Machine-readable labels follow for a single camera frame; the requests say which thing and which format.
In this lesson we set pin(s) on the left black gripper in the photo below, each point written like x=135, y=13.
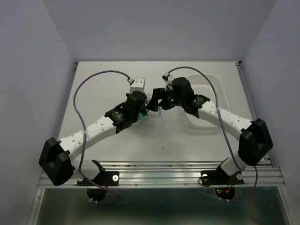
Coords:
x=142, y=108

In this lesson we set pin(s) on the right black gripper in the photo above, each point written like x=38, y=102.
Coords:
x=158, y=94

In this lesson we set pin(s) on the clear zip top bag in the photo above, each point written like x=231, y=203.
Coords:
x=151, y=114

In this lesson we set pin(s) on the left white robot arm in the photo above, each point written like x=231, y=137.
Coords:
x=58, y=158

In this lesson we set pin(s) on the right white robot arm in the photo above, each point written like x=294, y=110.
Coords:
x=253, y=135

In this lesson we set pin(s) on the white perforated basket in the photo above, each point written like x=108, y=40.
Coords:
x=201, y=86

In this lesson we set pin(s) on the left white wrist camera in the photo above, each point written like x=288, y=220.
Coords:
x=137, y=84

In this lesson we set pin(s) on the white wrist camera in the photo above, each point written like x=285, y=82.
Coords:
x=168, y=78
x=137, y=84

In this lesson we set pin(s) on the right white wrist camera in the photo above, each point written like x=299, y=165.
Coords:
x=168, y=78

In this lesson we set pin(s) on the aluminium mounting rail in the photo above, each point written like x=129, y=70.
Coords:
x=186, y=174

